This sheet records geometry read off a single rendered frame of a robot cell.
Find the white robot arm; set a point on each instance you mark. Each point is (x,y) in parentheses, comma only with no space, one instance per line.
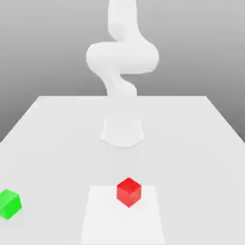
(122,57)

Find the small red cube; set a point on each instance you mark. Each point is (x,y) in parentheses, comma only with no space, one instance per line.
(128,192)

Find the small green cube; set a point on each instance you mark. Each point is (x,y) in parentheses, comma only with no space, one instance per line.
(9,204)

